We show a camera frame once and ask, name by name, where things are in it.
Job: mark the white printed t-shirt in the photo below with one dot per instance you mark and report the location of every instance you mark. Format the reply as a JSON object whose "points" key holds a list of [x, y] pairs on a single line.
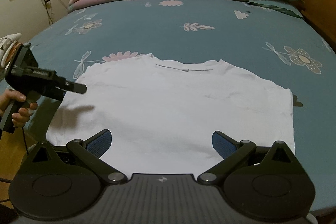
{"points": [[183, 108]]}

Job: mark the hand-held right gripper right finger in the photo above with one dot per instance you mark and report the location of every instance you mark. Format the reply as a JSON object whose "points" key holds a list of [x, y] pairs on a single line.
{"points": [[223, 144]]}

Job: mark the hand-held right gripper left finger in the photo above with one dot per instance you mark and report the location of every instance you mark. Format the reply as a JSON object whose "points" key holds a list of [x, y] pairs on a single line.
{"points": [[101, 144]]}

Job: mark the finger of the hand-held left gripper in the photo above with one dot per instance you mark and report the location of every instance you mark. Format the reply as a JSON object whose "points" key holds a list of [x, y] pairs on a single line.
{"points": [[76, 87]]}

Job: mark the person's left hand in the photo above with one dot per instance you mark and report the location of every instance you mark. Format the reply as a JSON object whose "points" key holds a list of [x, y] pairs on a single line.
{"points": [[19, 111]]}

